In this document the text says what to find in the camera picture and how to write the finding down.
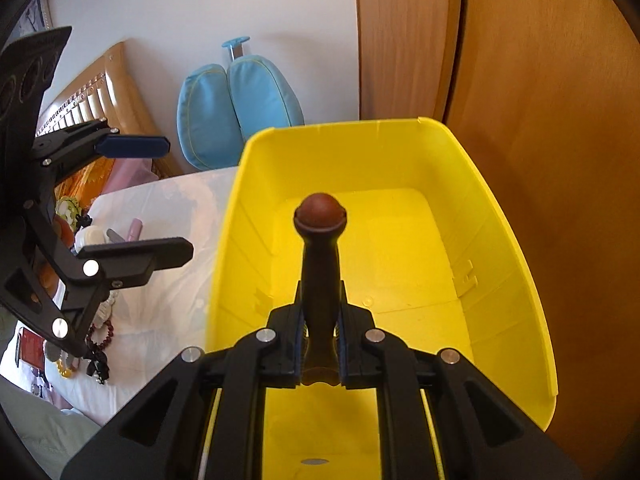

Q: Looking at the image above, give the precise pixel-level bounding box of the dark red bead bracelet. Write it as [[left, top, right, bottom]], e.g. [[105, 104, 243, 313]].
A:
[[86, 317, 116, 354]]

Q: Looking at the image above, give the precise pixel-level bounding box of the brown wooden massager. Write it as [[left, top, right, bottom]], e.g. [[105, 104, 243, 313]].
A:
[[293, 193, 347, 386]]

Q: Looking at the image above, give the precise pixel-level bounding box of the white cream jar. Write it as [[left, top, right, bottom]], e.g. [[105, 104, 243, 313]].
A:
[[74, 226, 107, 254]]

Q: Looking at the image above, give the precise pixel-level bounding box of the black bow pearl hairpiece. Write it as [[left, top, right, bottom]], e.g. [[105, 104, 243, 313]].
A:
[[86, 348, 110, 385]]

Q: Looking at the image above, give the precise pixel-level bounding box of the pink bed sheet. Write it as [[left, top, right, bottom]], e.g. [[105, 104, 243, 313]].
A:
[[101, 158, 160, 195]]

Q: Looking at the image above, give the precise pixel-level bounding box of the silver cosmetic tube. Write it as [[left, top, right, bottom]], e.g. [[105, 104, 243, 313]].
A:
[[105, 229, 126, 244]]

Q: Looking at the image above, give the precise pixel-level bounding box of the purple lipstick tube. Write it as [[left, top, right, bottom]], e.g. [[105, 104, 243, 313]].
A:
[[126, 218, 143, 242]]

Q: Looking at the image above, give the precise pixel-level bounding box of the orange pillow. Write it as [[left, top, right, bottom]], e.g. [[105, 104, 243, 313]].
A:
[[54, 157, 115, 203]]

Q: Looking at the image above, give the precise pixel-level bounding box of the wooden bed headboard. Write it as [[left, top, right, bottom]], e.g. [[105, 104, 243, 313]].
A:
[[34, 41, 185, 179]]

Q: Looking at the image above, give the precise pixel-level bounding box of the red box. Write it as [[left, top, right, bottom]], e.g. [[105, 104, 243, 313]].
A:
[[15, 327, 44, 372]]

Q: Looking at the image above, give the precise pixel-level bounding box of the green cabbage plush toy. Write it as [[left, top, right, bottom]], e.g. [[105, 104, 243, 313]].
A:
[[55, 196, 92, 232]]

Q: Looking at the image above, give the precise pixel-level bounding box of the blue chair backrest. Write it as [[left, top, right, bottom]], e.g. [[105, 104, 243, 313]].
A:
[[176, 36, 305, 170]]

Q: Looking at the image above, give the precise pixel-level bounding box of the yellow bead bracelet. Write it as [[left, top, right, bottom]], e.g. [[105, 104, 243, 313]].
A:
[[55, 349, 83, 380]]

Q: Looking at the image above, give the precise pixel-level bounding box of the framed wall picture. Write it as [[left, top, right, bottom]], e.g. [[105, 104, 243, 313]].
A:
[[17, 0, 53, 37]]

